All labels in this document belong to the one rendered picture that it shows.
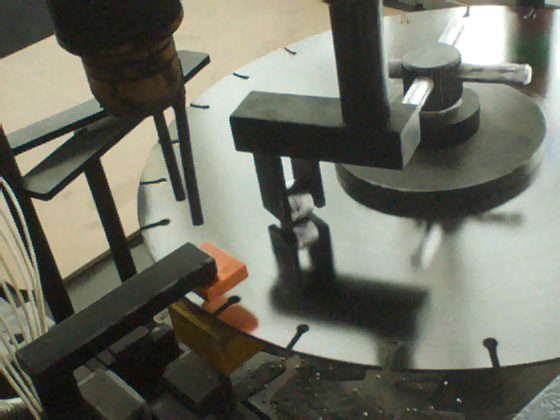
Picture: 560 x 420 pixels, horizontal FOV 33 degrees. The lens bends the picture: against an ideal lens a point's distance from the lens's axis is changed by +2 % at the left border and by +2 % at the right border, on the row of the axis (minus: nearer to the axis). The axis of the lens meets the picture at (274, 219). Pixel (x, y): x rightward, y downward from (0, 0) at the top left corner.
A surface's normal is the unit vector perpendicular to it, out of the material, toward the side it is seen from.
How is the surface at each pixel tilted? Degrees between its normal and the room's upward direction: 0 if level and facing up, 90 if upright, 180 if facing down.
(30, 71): 0
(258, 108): 0
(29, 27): 90
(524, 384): 0
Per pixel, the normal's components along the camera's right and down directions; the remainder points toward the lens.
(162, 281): -0.15, -0.79
